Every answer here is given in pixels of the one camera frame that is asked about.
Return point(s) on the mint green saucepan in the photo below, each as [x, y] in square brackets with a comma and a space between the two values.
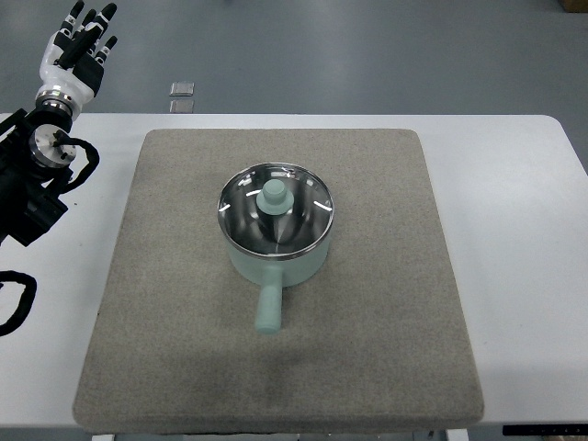
[272, 276]

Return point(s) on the floor plate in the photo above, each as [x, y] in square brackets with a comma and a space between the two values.
[182, 89]
[181, 106]

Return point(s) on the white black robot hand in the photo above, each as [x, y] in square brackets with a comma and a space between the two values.
[73, 63]

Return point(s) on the grey felt mat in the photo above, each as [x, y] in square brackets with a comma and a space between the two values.
[374, 342]

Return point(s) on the cardboard box corner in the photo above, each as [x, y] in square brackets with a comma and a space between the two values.
[574, 6]

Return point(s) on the lower floor plate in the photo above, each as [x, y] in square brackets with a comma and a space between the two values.
[181, 106]

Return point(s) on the glass lid with green knob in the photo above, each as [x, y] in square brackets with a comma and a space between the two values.
[276, 211]

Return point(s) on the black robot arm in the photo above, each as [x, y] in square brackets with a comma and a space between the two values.
[40, 161]

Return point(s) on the black table control panel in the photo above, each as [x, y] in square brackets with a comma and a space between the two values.
[545, 430]

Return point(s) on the upper floor plate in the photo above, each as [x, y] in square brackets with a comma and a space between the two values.
[182, 89]

